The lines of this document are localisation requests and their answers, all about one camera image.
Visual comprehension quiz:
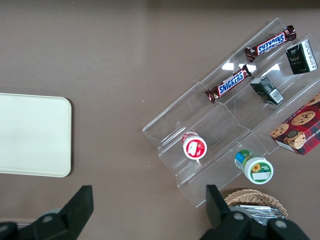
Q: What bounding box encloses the Snickers chocolate bar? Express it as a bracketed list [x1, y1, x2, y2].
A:
[204, 63, 253, 104]
[244, 24, 297, 63]

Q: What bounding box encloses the light wicker basket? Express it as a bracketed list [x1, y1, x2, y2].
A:
[223, 188, 289, 218]

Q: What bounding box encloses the black box with white top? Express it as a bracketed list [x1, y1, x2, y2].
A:
[285, 39, 319, 76]

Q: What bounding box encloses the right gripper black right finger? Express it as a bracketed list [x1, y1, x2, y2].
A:
[199, 184, 254, 240]

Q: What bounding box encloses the red lidded yogurt cup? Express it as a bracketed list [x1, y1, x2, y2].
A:
[181, 131, 208, 160]

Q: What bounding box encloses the dark green drink carton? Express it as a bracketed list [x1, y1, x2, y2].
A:
[249, 76, 285, 106]

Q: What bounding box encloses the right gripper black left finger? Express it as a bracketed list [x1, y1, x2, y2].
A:
[32, 184, 95, 240]

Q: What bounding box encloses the red tartan cookie box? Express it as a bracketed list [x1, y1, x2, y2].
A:
[270, 92, 320, 156]

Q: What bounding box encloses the aluminium foil container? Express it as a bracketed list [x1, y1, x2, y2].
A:
[228, 204, 286, 226]

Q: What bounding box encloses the clear acrylic stepped display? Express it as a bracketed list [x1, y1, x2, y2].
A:
[141, 17, 320, 209]

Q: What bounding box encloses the green sunflower lidded cup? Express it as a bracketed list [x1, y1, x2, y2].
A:
[234, 149, 274, 185]

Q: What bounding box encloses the cream plastic tray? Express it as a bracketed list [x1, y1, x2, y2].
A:
[0, 92, 73, 178]

